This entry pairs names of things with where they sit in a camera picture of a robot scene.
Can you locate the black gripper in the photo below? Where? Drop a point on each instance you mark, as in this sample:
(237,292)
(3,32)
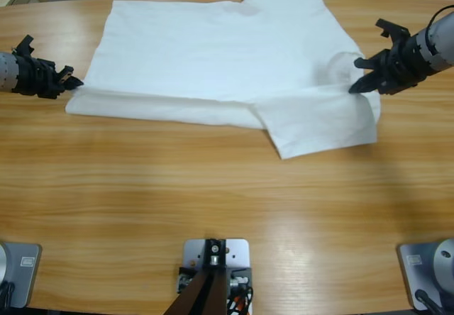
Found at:
(404,65)
(37,79)

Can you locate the white t-shirt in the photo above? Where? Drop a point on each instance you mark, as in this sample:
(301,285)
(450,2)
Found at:
(213,52)

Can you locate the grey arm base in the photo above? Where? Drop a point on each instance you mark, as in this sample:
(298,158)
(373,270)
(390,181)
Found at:
(25,283)
(411,279)

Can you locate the white label sticker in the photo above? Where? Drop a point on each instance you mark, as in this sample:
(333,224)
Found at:
(414,260)
(27,262)

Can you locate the white mounting block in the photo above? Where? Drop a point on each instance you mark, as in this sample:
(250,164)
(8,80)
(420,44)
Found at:
(193,251)

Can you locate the silver cylindrical fitting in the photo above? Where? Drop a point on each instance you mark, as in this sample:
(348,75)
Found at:
(238,282)
(182,281)

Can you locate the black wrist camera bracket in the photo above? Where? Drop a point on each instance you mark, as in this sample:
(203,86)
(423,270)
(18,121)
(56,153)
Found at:
(392,29)
(23,45)

